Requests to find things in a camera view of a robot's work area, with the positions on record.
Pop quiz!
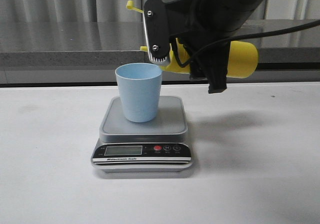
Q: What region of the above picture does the yellow squeeze bottle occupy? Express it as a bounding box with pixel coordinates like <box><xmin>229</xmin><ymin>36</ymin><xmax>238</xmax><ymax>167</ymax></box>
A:
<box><xmin>125</xmin><ymin>0</ymin><xmax>260</xmax><ymax>79</ymax></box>

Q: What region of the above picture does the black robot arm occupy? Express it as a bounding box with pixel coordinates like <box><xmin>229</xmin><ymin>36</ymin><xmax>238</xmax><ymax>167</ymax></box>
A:
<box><xmin>143</xmin><ymin>0</ymin><xmax>263</xmax><ymax>93</ymax></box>

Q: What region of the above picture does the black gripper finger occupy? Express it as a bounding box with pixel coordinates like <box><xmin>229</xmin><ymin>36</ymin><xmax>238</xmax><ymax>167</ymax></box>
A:
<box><xmin>143</xmin><ymin>0</ymin><xmax>170</xmax><ymax>64</ymax></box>

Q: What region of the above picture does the light blue plastic cup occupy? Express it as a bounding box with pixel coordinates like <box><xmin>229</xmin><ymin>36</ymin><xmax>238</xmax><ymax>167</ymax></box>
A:
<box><xmin>115</xmin><ymin>63</ymin><xmax>162</xmax><ymax>123</ymax></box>

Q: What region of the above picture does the black cable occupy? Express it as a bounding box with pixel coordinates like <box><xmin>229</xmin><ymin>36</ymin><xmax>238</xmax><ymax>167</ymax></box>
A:
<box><xmin>171</xmin><ymin>19</ymin><xmax>320</xmax><ymax>69</ymax></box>

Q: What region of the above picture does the silver digital kitchen scale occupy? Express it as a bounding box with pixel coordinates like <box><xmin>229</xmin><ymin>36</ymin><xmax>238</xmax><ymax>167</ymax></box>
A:
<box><xmin>91</xmin><ymin>96</ymin><xmax>193</xmax><ymax>173</ymax></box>

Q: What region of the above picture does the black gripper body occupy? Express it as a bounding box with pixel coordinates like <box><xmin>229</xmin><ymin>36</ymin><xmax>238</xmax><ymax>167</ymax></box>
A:
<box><xmin>164</xmin><ymin>0</ymin><xmax>250</xmax><ymax>93</ymax></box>

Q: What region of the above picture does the grey pleated curtain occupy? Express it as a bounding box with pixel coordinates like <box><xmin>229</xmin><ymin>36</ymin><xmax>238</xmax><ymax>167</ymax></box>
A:
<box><xmin>0</xmin><ymin>0</ymin><xmax>320</xmax><ymax>23</ymax></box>

